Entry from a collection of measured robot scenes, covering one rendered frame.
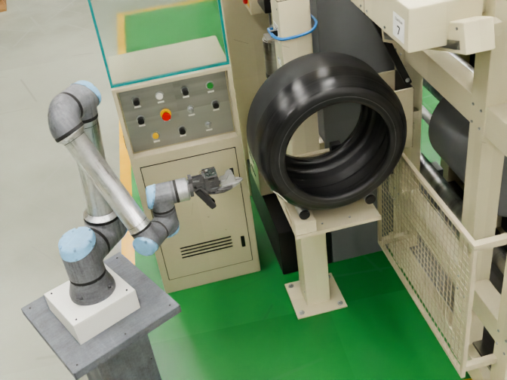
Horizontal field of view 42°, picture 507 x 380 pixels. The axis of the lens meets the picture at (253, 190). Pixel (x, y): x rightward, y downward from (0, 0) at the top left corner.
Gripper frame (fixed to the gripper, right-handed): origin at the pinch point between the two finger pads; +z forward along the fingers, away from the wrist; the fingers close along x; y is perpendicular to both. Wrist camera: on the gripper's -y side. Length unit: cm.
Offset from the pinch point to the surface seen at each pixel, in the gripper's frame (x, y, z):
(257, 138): -5.5, 20.7, 8.4
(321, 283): 28, -93, 37
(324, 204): -12.5, -11.4, 30.0
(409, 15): -34, 68, 55
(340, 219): -4.3, -27.2, 39.0
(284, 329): 18, -108, 13
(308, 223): -8.6, -22.0, 23.9
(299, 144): 28.3, -7.4, 32.3
